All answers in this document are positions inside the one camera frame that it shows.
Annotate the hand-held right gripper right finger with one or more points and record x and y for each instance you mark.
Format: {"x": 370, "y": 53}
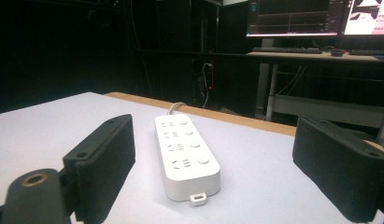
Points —
{"x": 339, "y": 168}

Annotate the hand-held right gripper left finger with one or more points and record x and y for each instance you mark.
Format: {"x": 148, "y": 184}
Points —
{"x": 102, "y": 161}

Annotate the white power strip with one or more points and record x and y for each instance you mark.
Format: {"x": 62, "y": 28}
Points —
{"x": 186, "y": 158}

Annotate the wooden desk with metal legs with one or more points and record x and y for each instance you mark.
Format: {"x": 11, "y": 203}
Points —
{"x": 320, "y": 105}

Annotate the black computer mouse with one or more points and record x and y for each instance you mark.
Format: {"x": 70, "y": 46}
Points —
{"x": 336, "y": 53}

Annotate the black keyboard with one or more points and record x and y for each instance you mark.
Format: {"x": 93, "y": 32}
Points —
{"x": 368, "y": 52}
{"x": 286, "y": 50}

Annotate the bright picture monitor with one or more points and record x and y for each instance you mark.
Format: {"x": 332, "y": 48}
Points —
{"x": 367, "y": 17}

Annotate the dark graph monitor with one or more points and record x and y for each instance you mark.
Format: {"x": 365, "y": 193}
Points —
{"x": 294, "y": 17}

